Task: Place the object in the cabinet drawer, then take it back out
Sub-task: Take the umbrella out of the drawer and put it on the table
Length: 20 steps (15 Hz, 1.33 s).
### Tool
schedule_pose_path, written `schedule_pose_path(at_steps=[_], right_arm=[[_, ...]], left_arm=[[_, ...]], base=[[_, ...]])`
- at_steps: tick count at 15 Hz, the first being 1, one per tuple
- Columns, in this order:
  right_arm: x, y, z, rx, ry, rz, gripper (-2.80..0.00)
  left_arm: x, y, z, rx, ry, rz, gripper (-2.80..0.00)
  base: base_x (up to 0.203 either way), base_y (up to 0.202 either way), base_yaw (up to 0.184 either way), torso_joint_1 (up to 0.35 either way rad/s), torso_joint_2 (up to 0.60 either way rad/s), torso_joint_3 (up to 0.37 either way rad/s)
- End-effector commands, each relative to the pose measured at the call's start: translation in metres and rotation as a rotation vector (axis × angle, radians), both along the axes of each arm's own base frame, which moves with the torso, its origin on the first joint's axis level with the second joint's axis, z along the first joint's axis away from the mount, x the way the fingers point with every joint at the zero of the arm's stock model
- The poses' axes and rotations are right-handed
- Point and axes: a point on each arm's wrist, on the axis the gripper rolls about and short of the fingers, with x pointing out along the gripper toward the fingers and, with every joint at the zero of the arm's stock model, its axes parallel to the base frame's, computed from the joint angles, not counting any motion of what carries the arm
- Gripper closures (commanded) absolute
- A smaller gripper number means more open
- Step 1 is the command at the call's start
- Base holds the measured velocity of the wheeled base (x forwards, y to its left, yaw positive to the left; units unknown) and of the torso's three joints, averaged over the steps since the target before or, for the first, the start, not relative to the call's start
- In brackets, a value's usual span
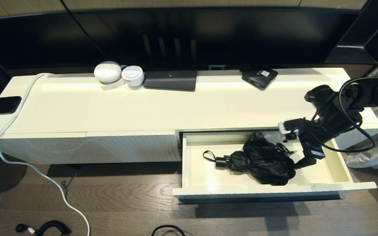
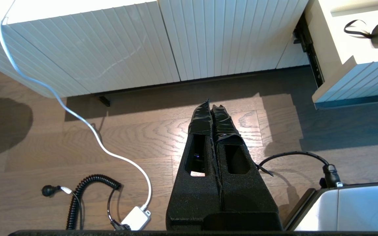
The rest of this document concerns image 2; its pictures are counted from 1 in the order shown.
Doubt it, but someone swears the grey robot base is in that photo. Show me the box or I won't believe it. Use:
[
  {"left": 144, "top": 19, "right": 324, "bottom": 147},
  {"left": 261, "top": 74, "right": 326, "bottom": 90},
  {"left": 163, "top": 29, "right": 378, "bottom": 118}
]
[{"left": 283, "top": 181, "right": 378, "bottom": 232}]

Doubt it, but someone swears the black drawer slide rail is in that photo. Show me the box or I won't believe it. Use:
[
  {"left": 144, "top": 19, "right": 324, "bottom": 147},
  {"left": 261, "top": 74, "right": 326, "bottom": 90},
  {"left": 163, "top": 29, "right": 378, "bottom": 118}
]
[{"left": 292, "top": 13, "right": 325, "bottom": 88}]

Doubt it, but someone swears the white power adapter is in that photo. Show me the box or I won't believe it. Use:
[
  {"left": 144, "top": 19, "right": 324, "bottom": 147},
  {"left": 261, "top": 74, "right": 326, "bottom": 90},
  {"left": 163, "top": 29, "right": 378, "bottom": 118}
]
[{"left": 120, "top": 206, "right": 152, "bottom": 231}]

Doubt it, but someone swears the white TV cabinet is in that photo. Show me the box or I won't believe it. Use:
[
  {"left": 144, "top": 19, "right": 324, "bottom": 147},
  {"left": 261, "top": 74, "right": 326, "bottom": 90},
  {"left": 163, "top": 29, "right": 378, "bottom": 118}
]
[{"left": 0, "top": 0, "right": 311, "bottom": 99}]

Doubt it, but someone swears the white ribbed drawer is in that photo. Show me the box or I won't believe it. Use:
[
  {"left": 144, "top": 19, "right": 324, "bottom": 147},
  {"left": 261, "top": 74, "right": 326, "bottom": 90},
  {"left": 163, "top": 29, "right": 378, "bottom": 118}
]
[{"left": 304, "top": 0, "right": 378, "bottom": 110}]

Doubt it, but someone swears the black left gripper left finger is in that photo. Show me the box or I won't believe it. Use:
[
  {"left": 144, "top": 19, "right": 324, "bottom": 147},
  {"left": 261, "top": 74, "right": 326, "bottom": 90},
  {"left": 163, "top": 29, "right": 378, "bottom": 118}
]
[{"left": 166, "top": 100, "right": 224, "bottom": 230}]

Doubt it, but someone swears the black looped floor cable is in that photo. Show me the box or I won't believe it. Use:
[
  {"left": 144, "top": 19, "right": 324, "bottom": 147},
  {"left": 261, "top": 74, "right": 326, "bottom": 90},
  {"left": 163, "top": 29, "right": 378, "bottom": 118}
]
[{"left": 257, "top": 151, "right": 342, "bottom": 189}]

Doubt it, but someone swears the black coiled cable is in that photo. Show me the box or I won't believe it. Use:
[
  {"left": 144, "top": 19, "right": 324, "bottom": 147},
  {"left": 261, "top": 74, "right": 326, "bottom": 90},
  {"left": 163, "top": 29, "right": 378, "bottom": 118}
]
[{"left": 41, "top": 175, "right": 131, "bottom": 230}]

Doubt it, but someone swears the thick white cable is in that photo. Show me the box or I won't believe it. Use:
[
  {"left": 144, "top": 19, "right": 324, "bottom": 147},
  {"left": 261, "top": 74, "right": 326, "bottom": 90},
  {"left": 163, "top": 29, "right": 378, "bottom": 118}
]
[{"left": 0, "top": 18, "right": 152, "bottom": 212}]

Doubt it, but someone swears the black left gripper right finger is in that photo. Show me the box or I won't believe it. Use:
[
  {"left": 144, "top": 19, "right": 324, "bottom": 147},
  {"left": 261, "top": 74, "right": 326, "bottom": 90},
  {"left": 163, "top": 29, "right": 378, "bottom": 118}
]
[{"left": 211, "top": 104, "right": 283, "bottom": 230}]

